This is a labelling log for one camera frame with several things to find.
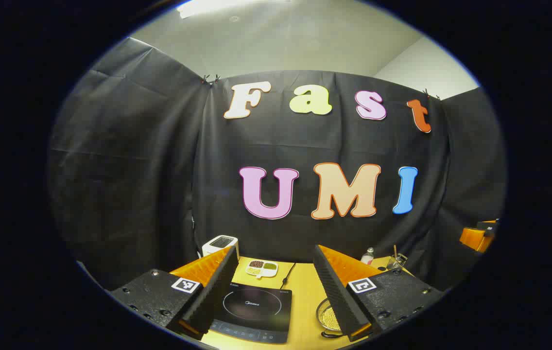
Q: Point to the white divided bean dish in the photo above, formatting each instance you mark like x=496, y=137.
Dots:
x=262, y=268

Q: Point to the stainless steel pot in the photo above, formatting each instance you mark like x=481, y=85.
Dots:
x=327, y=318

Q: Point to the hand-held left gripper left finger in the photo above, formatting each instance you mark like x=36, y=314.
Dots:
x=215, y=291

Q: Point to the white toaster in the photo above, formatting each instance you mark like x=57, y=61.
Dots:
x=218, y=244

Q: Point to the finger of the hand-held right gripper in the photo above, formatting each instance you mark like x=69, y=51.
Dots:
x=475, y=238

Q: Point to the black backdrop cloth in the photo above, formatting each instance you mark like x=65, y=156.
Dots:
x=149, y=170

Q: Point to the clear bottle red label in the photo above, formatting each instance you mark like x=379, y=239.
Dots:
x=367, y=257

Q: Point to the ceiling light panel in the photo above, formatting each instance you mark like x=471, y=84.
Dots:
x=222, y=6

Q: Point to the ribbed glass container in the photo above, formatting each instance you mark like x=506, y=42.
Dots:
x=396, y=262

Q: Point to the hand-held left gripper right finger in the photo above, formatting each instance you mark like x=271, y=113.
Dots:
x=339, y=296

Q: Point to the black induction cooktop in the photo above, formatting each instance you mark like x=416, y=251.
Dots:
x=256, y=306

